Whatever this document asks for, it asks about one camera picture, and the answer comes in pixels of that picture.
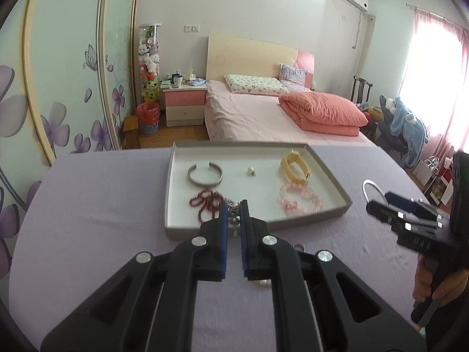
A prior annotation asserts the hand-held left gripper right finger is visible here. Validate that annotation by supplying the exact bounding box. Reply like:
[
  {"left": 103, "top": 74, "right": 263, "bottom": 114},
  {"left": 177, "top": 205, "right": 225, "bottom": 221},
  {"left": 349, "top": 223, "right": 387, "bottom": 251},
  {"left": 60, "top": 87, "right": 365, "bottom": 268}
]
[{"left": 239, "top": 199, "right": 429, "bottom": 352}]

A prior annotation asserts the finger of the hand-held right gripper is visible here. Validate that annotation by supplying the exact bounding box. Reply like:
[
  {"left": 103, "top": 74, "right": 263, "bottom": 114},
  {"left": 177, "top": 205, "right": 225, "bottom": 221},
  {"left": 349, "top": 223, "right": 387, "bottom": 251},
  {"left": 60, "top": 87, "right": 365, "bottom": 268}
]
[
  {"left": 385, "top": 191, "right": 452, "bottom": 224},
  {"left": 366, "top": 200, "right": 442, "bottom": 234}
]

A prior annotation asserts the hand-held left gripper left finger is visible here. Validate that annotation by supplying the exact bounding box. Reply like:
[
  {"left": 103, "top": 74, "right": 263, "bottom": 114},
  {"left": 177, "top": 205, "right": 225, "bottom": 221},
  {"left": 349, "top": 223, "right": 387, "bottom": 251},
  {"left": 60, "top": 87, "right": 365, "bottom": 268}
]
[{"left": 40, "top": 199, "right": 230, "bottom": 352}]

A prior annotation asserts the thin silver bangle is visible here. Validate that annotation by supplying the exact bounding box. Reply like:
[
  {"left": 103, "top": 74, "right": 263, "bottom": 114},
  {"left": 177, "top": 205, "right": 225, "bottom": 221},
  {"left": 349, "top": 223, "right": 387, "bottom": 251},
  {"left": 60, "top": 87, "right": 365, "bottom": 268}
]
[{"left": 362, "top": 179, "right": 389, "bottom": 204}]

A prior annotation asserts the silver charm chain bracelet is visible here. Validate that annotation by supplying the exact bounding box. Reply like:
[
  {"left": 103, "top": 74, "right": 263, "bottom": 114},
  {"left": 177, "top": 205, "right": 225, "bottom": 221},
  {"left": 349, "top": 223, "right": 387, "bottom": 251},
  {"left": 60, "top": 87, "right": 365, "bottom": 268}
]
[{"left": 225, "top": 200, "right": 243, "bottom": 235}]

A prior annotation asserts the dark red bead bracelet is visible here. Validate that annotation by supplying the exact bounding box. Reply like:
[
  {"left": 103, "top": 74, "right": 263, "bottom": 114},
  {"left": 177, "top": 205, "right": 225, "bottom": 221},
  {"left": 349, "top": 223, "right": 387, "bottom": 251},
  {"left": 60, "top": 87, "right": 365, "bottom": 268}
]
[{"left": 188, "top": 189, "right": 228, "bottom": 224}]

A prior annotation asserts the pink bead bracelet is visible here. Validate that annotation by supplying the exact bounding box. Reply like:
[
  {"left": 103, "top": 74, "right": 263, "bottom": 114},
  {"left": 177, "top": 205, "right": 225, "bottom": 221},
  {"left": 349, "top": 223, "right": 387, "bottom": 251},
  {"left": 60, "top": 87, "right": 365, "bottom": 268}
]
[{"left": 277, "top": 184, "right": 323, "bottom": 216}]

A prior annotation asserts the grey shallow tray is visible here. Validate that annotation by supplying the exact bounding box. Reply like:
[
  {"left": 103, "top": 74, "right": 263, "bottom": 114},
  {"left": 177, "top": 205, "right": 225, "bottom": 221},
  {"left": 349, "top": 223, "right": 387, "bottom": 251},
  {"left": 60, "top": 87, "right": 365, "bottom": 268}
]
[{"left": 164, "top": 142, "right": 353, "bottom": 241}]

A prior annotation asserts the silver cuff bangle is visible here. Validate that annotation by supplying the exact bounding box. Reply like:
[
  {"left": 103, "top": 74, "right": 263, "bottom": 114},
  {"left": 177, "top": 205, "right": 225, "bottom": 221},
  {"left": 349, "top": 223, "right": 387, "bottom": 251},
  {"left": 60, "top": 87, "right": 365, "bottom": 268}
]
[{"left": 188, "top": 162, "right": 224, "bottom": 187}]

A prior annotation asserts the yellow strap bracelet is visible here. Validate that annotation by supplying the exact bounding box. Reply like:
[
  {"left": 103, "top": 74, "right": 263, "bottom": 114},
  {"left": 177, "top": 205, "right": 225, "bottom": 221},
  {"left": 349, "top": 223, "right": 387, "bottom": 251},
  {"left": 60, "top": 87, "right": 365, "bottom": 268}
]
[{"left": 280, "top": 150, "right": 311, "bottom": 186}]

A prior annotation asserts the person's right hand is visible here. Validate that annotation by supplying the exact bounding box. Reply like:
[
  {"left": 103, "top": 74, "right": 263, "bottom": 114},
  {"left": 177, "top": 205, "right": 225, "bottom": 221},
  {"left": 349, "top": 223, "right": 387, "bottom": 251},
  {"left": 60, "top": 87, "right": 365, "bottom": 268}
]
[{"left": 412, "top": 255, "right": 469, "bottom": 304}]

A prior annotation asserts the black office chair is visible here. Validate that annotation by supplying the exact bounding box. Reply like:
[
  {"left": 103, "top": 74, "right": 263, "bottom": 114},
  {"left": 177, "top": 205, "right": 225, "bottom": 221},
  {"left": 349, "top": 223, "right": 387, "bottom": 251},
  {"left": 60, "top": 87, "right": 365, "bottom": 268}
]
[{"left": 377, "top": 95, "right": 409, "bottom": 155}]

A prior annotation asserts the blue plush robe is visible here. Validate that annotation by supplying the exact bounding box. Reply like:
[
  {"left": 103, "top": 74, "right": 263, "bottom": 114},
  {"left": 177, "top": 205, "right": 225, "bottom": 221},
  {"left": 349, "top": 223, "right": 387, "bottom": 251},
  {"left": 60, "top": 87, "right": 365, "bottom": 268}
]
[{"left": 389, "top": 97, "right": 429, "bottom": 169}]

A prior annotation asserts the folded pink quilt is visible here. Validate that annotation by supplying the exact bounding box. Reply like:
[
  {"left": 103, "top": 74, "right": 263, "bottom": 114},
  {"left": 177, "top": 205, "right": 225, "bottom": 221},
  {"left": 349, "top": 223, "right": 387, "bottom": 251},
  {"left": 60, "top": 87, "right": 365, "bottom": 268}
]
[{"left": 278, "top": 91, "right": 369, "bottom": 137}]

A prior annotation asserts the dark wooden chair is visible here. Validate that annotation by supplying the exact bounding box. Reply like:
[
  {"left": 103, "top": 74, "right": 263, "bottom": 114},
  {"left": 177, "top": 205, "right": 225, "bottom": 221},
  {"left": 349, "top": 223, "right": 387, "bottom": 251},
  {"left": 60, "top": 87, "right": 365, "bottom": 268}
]
[{"left": 351, "top": 75, "right": 373, "bottom": 105}]

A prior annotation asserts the bed with pink sheet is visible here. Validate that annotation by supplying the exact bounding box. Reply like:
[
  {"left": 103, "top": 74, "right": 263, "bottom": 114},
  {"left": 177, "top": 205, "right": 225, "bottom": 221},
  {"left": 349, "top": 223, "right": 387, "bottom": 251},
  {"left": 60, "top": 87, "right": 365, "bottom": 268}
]
[{"left": 203, "top": 80, "right": 378, "bottom": 147}]

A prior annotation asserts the pink curtain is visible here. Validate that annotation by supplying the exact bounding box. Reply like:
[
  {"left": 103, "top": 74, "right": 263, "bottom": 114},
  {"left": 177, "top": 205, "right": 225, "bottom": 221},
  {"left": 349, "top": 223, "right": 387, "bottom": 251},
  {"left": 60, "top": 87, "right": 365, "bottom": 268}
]
[{"left": 397, "top": 5, "right": 469, "bottom": 177}]

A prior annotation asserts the pink and white nightstand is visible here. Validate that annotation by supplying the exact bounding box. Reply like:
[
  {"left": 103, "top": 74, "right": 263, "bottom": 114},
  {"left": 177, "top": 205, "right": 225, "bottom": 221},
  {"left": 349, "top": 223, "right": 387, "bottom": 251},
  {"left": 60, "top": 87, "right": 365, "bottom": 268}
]
[{"left": 162, "top": 81, "right": 208, "bottom": 128}]

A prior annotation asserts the red trash bin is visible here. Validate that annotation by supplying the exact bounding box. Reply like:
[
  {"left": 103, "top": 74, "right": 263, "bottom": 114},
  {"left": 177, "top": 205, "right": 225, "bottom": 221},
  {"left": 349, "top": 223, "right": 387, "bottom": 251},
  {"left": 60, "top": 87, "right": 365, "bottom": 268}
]
[{"left": 136, "top": 102, "right": 161, "bottom": 135}]

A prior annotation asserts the floral print pillow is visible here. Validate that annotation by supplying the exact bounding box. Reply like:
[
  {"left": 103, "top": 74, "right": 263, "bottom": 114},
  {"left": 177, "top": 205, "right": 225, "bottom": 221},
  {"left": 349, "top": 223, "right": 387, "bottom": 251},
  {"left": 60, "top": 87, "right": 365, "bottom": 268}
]
[{"left": 223, "top": 74, "right": 290, "bottom": 97}]

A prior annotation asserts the purple print pillow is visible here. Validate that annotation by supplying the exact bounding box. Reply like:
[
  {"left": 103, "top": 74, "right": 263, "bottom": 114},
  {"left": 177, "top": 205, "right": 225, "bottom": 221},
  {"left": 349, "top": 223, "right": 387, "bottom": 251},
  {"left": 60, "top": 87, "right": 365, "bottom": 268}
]
[{"left": 279, "top": 63, "right": 308, "bottom": 88}]

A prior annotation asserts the clear tube of plush toys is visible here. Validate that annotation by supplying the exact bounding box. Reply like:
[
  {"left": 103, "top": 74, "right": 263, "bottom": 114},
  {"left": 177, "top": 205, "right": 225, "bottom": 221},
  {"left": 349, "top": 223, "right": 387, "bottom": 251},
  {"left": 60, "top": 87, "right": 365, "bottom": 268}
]
[{"left": 137, "top": 24, "right": 162, "bottom": 107}]

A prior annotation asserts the floral sliding door wardrobe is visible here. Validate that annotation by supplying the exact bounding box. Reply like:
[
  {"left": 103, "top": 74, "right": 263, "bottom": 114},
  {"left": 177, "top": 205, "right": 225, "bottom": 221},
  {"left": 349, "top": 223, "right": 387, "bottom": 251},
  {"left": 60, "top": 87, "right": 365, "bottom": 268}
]
[{"left": 0, "top": 0, "right": 142, "bottom": 275}]

